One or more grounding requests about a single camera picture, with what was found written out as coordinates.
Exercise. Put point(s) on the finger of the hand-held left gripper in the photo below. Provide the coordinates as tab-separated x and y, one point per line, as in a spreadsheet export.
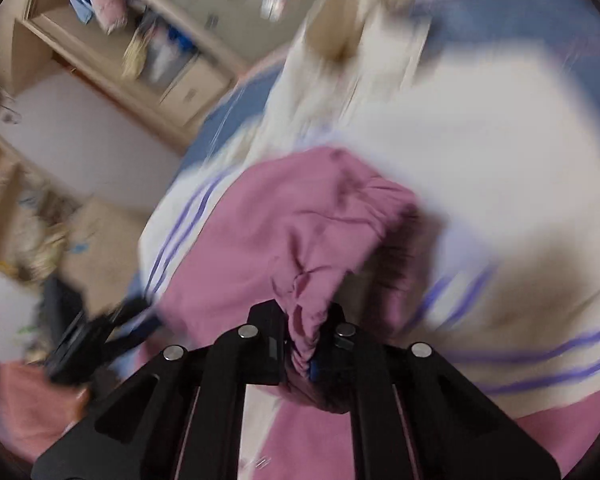
132	340
130	312

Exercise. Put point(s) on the white and tan garment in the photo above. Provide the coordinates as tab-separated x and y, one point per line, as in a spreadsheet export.
330	35

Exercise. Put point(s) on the blue striped bed sheet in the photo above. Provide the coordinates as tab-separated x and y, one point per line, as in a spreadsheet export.
505	15

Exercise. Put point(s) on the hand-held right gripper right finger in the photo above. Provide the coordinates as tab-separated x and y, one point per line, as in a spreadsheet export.
351	362

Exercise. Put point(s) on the white board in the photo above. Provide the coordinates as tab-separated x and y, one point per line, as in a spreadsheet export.
5	310

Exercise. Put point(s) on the white blanket with purple stripes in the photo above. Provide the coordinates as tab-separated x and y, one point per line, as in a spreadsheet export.
480	160

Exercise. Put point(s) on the pink garment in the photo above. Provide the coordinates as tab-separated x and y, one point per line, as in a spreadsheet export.
280	230

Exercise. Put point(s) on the white plastic bag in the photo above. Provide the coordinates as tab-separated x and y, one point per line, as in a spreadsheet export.
167	57

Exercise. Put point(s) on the beige low cabinet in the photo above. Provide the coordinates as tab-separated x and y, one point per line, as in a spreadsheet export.
100	240

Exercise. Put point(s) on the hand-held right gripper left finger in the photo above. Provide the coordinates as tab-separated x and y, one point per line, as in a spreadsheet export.
267	352

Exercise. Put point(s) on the beige wardrobe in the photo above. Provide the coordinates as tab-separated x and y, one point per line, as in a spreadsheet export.
190	92

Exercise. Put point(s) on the light blue folded cloth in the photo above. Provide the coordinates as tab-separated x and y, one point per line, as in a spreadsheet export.
82	7

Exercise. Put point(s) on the yellow bag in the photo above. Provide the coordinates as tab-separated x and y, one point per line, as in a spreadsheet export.
134	52

